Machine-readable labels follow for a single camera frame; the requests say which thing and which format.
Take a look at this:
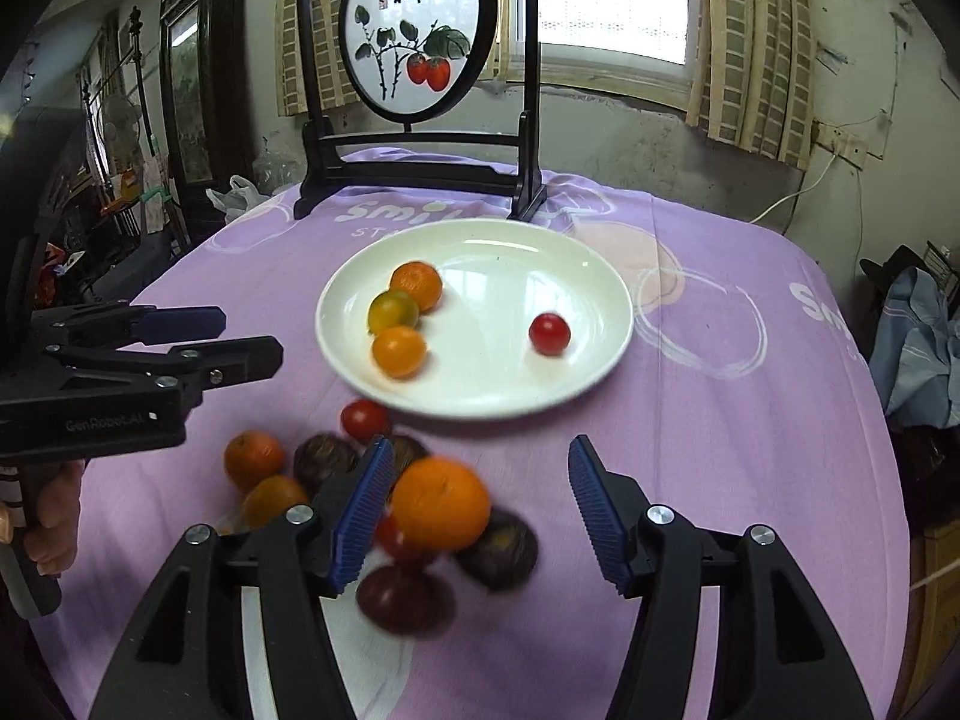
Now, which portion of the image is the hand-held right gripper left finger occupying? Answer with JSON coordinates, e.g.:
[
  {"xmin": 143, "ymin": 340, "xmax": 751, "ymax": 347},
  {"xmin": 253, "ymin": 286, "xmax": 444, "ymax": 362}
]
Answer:
[{"xmin": 88, "ymin": 436, "xmax": 396, "ymax": 720}]

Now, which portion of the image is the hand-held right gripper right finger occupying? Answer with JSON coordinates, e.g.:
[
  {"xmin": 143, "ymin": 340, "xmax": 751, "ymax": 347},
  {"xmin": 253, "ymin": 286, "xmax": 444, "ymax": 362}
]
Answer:
[{"xmin": 568, "ymin": 435, "xmax": 875, "ymax": 720}]

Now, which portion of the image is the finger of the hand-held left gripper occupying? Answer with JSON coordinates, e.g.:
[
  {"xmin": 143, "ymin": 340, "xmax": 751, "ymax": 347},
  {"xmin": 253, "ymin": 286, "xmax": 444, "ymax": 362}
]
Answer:
[
  {"xmin": 34, "ymin": 301, "xmax": 227, "ymax": 350},
  {"xmin": 45, "ymin": 336, "xmax": 284, "ymax": 410}
]

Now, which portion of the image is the red cherry tomato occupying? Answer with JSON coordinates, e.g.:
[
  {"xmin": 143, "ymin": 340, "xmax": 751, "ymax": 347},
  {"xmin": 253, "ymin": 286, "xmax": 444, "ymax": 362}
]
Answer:
[
  {"xmin": 529, "ymin": 313, "xmax": 572, "ymax": 356},
  {"xmin": 373, "ymin": 514, "xmax": 436, "ymax": 567},
  {"xmin": 340, "ymin": 400, "xmax": 392, "ymax": 445}
]

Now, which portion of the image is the dark purple passion fruit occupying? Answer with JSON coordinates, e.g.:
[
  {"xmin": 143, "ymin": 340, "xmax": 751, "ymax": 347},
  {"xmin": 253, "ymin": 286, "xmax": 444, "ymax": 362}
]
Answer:
[
  {"xmin": 292, "ymin": 433, "xmax": 362, "ymax": 494},
  {"xmin": 454, "ymin": 508, "xmax": 539, "ymax": 592},
  {"xmin": 386, "ymin": 433, "xmax": 430, "ymax": 496}
]

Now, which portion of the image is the large orange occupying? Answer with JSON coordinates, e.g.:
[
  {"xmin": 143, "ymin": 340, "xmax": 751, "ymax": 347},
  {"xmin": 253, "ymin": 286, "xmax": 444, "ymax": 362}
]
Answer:
[{"xmin": 391, "ymin": 456, "xmax": 492, "ymax": 550}]

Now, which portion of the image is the dark red plum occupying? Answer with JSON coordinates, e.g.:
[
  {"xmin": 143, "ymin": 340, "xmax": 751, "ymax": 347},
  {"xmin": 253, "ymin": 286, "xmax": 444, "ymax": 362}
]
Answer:
[{"xmin": 355, "ymin": 564, "xmax": 458, "ymax": 635}]

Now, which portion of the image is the orange tangerine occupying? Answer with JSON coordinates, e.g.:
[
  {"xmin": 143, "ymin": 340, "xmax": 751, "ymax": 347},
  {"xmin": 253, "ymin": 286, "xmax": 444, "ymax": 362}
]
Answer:
[
  {"xmin": 241, "ymin": 475, "xmax": 310, "ymax": 530},
  {"xmin": 224, "ymin": 431, "xmax": 287, "ymax": 492},
  {"xmin": 371, "ymin": 325, "xmax": 429, "ymax": 380},
  {"xmin": 389, "ymin": 261, "xmax": 444, "ymax": 314}
]

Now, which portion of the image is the white round plate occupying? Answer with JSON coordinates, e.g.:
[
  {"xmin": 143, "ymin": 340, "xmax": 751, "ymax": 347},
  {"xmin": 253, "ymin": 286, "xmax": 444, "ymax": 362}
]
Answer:
[{"xmin": 315, "ymin": 217, "xmax": 635, "ymax": 421}]

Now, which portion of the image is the person's left hand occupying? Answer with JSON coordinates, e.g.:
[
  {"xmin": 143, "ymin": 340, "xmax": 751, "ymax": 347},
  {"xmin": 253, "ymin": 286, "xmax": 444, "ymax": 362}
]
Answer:
[{"xmin": 22, "ymin": 459, "xmax": 85, "ymax": 577}]

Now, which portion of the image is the white plastic bag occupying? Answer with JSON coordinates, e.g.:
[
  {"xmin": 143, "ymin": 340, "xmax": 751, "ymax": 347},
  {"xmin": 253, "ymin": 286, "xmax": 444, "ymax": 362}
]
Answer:
[{"xmin": 206, "ymin": 175, "xmax": 271, "ymax": 224}]

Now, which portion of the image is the purple printed tablecloth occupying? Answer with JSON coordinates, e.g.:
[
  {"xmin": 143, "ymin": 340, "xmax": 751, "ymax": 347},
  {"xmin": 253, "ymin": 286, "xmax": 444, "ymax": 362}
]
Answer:
[{"xmin": 30, "ymin": 154, "xmax": 912, "ymax": 720}]

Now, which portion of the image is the green-orange tangerine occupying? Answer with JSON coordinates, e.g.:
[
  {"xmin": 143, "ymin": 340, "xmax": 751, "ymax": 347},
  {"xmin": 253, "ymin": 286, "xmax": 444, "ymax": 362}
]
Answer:
[{"xmin": 367, "ymin": 289, "xmax": 421, "ymax": 336}]

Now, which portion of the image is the clear plastic bag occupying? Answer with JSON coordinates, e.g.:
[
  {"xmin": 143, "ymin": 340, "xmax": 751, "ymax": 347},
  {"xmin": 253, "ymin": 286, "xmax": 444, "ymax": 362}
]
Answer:
[{"xmin": 253, "ymin": 141, "xmax": 302, "ymax": 190}]

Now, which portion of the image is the white electric fan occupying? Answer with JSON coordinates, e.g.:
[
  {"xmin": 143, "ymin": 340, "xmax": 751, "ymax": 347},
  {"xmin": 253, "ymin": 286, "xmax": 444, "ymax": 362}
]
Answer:
[{"xmin": 103, "ymin": 101, "xmax": 145, "ymax": 160}]

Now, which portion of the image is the dark wooden cabinet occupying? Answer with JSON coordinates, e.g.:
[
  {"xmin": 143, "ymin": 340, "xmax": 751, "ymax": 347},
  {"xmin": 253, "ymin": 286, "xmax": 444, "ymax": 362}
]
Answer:
[{"xmin": 159, "ymin": 0, "xmax": 252, "ymax": 207}]

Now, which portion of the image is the beige checked curtain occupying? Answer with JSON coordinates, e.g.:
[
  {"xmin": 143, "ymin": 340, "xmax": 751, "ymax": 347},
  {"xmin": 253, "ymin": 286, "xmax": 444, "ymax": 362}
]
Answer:
[
  {"xmin": 277, "ymin": 0, "xmax": 362, "ymax": 117},
  {"xmin": 686, "ymin": 0, "xmax": 818, "ymax": 166}
]

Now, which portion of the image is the blue clothing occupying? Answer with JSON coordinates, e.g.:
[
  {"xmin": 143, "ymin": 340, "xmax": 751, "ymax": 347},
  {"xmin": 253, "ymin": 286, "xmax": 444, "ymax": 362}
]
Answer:
[{"xmin": 870, "ymin": 266, "xmax": 960, "ymax": 428}]

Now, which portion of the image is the round painted screen on stand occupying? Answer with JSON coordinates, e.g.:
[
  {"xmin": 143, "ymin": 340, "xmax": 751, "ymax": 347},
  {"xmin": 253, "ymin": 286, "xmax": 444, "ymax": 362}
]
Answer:
[{"xmin": 294, "ymin": 0, "xmax": 548, "ymax": 222}]

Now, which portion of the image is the black hat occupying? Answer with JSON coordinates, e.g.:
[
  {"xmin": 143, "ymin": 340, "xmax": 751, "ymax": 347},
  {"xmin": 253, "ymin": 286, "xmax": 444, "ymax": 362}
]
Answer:
[{"xmin": 860, "ymin": 244, "xmax": 931, "ymax": 293}]

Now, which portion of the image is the window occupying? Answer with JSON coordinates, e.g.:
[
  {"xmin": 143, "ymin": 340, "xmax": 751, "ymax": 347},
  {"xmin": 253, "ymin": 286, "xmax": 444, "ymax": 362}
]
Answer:
[{"xmin": 536, "ymin": 0, "xmax": 695, "ymax": 110}]

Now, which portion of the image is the white power cable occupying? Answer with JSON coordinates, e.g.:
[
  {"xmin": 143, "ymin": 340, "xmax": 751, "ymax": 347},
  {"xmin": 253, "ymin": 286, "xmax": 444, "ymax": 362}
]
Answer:
[{"xmin": 750, "ymin": 154, "xmax": 837, "ymax": 224}]

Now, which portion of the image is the wall socket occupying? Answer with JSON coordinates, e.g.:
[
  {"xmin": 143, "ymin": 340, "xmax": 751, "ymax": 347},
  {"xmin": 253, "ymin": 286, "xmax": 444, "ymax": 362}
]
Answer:
[{"xmin": 814, "ymin": 120, "xmax": 890, "ymax": 160}]

